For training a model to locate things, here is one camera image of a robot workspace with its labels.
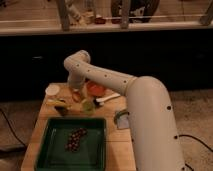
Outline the red apple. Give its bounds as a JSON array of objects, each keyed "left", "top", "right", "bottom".
[{"left": 72, "top": 92, "right": 82, "bottom": 103}]

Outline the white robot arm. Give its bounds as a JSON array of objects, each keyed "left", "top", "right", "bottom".
[{"left": 64, "top": 50, "right": 185, "bottom": 171}]

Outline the red bowl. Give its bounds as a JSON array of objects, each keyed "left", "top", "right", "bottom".
[{"left": 86, "top": 81, "right": 106, "bottom": 97}]

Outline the wooden table board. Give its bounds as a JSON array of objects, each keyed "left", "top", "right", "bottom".
[{"left": 20, "top": 82, "right": 137, "bottom": 171}]

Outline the green cucumber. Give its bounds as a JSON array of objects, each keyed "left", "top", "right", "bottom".
[{"left": 113, "top": 109, "right": 129, "bottom": 124}]

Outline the grey cloth piece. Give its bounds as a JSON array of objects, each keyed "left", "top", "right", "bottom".
[{"left": 117, "top": 115, "right": 129, "bottom": 130}]

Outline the dark brown food item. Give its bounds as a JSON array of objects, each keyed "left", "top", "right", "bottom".
[{"left": 56, "top": 107, "right": 68, "bottom": 116}]

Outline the white round lid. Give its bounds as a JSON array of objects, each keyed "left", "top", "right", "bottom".
[{"left": 45, "top": 84, "right": 60, "bottom": 96}]

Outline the dark grape bunch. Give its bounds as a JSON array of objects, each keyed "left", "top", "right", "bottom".
[{"left": 65, "top": 128, "right": 87, "bottom": 152}]

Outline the green plastic tray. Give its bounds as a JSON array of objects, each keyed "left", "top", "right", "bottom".
[{"left": 34, "top": 118, "right": 106, "bottom": 171}]

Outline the black floor cable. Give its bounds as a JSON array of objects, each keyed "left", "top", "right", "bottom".
[{"left": 0, "top": 108, "right": 28, "bottom": 149}]

